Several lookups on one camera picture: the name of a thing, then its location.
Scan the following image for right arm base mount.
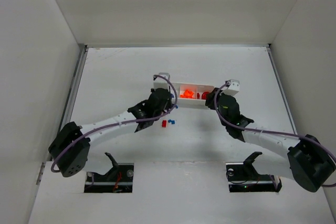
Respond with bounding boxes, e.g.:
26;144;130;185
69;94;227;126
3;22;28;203
226;152;282;193

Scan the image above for red dome lego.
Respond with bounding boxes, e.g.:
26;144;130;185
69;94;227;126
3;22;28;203
201;91;209;100

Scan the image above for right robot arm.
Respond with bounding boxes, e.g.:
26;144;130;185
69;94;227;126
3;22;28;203
205;88;335;193

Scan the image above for white three-compartment tray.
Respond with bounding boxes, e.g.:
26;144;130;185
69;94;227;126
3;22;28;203
171;82;215;109

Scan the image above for orange round lego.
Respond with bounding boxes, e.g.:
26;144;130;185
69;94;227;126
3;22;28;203
180;89;196;99

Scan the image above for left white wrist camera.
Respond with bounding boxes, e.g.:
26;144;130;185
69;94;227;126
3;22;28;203
153;72;170;91

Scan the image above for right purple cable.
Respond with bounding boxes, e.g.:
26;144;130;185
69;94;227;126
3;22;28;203
213;82;336;189

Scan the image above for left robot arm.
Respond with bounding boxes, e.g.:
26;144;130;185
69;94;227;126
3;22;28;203
48;88;174;177

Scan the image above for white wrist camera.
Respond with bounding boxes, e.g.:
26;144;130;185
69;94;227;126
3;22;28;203
223;79;240;97
153;72;170;91

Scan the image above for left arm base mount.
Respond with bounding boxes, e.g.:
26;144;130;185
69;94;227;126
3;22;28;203
84;152;134;194

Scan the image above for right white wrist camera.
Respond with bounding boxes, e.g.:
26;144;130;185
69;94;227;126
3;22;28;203
223;79;240;97

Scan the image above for purple cable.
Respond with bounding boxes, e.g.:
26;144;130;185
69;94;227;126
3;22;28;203
213;82;336;189
50;74;179;174

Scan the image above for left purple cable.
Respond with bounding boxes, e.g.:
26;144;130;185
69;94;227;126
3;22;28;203
50;74;179;174

